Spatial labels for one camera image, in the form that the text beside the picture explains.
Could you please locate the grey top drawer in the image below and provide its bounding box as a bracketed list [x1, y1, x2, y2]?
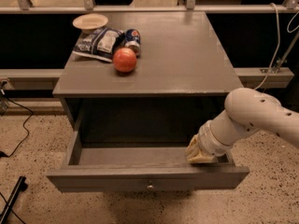
[46, 109, 250, 194]

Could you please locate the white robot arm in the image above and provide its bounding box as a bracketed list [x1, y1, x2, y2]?
[185, 88, 299, 163]

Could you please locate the grey wooden drawer cabinet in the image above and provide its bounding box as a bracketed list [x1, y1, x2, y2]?
[53, 12, 241, 147]

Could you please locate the orange red apple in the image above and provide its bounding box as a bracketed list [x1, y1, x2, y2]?
[113, 48, 136, 73]

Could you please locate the blue soda can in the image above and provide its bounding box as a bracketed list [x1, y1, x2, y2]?
[124, 29, 141, 56]

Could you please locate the blue white chip bag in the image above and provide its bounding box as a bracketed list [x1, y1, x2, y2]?
[73, 27, 124, 63]

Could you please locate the white bowl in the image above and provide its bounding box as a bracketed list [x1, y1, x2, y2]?
[73, 13, 108, 34]

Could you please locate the black stand leg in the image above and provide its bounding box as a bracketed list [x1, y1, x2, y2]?
[0, 176, 28, 224]

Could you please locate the white cable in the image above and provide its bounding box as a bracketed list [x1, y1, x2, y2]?
[253, 2, 299, 91]

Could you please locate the metal railing frame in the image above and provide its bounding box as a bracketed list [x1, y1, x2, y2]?
[0, 0, 299, 13]

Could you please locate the black floor cable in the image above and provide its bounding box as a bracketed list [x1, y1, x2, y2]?
[0, 89, 36, 159]

